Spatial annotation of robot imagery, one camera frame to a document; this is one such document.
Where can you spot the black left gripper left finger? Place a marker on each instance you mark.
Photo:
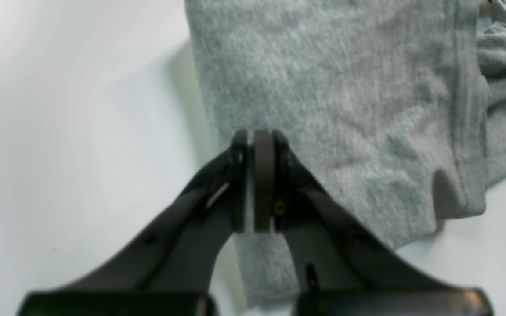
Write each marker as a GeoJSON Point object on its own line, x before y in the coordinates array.
{"type": "Point", "coordinates": [166, 269]}

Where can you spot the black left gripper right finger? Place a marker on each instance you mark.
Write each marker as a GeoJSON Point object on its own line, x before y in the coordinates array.
{"type": "Point", "coordinates": [341, 267]}

